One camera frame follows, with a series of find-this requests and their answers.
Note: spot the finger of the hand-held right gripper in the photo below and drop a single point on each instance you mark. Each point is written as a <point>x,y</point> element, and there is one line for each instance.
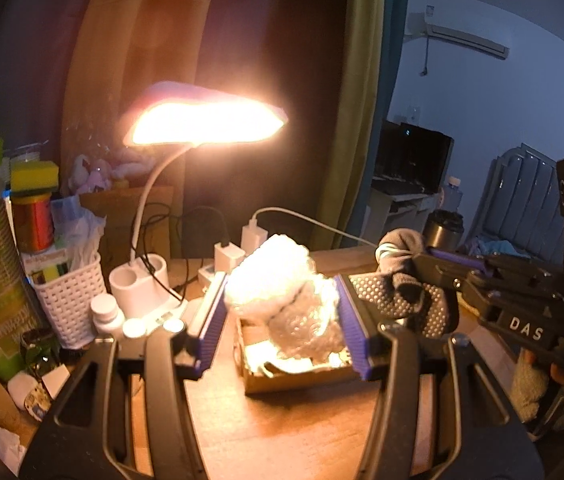
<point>454,275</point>
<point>511,270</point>

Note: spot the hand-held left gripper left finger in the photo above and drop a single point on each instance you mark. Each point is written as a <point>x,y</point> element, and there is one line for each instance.
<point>212,316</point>

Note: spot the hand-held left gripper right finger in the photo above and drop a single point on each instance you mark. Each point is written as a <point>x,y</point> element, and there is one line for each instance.
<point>354,321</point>

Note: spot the grey dotted sock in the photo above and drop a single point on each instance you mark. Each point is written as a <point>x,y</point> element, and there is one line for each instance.
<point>404,250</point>

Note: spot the clear bubble wrap bundle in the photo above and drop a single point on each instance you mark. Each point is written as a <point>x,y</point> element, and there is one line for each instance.
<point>282,270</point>

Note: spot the steel tumbler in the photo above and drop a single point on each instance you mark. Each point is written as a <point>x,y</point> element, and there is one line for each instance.
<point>441,232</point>

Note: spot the small white charger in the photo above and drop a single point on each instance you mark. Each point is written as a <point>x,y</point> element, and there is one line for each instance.
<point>228,260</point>

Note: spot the grey ribbed panel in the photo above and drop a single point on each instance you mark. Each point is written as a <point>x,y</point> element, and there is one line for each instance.
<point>521,195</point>

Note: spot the white pill bottle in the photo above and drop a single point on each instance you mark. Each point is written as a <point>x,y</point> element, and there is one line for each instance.
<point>134,329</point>
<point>106,312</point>

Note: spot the clear plastic bottle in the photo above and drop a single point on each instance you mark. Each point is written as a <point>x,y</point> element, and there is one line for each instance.
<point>451,195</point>

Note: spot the black monitor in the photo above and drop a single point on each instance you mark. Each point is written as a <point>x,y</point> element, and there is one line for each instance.
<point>411,160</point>

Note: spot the tall brown cardboard box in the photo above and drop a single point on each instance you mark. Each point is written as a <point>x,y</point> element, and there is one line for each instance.
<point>122,220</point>

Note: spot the white plastic basket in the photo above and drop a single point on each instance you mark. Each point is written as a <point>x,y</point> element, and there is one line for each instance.
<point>69,300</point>

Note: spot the white plastic bag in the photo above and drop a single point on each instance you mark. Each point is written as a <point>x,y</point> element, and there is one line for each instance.
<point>79,230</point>

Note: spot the pale pink plush toy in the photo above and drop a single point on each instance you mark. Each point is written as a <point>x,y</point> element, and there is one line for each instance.
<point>92,175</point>

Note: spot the white patterned packet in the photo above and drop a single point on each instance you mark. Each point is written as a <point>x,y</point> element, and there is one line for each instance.
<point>37,392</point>

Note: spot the white desk lamp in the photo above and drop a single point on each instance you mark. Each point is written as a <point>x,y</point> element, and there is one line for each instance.
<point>202,120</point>

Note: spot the red can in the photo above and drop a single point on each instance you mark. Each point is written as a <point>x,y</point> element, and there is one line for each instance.
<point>34,222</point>

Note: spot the olive green curtain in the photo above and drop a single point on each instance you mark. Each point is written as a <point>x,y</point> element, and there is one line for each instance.
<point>361,85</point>

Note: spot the yellow green sponge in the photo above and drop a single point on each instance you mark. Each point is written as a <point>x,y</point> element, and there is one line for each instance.
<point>34,176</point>

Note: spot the white air conditioner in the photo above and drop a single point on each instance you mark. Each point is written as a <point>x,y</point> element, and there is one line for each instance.
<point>466,37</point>

